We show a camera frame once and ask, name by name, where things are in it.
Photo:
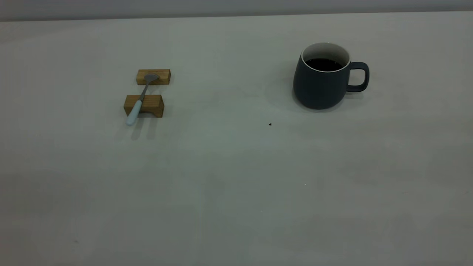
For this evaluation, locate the arched wooden block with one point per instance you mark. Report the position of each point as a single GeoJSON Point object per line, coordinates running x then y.
{"type": "Point", "coordinates": [153, 103]}

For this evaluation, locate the dark grey ceramic mug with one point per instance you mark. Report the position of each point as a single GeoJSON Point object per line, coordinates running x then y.
{"type": "Point", "coordinates": [319, 90]}

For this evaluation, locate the flat rectangular wooden block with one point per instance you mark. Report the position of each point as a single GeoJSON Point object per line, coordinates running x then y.
{"type": "Point", "coordinates": [164, 77]}

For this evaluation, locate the dark coffee liquid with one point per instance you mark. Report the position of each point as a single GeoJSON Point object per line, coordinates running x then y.
{"type": "Point", "coordinates": [324, 65]}

